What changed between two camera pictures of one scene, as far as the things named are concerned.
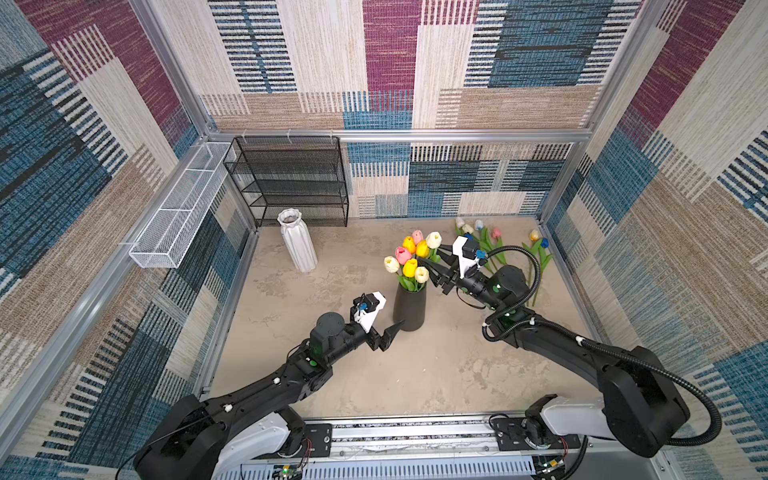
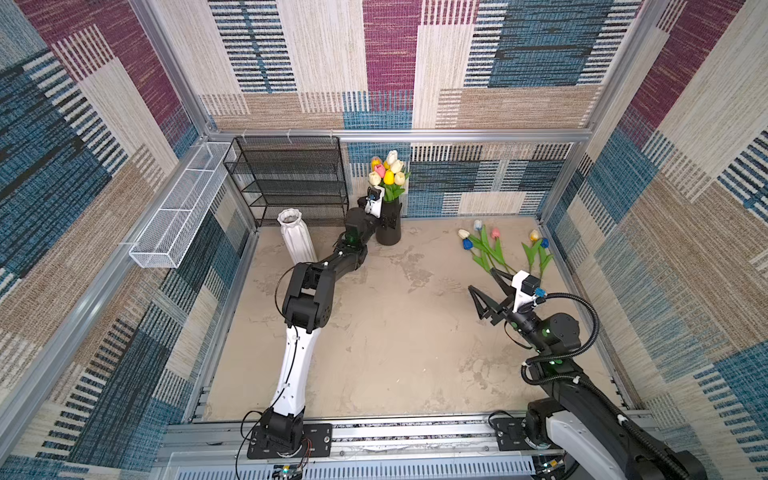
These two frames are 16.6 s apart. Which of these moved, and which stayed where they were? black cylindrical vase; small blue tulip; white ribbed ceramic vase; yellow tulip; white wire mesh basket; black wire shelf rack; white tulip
Moved: yellow tulip; black cylindrical vase; white tulip
Stayed: black wire shelf rack; small blue tulip; white wire mesh basket; white ribbed ceramic vase
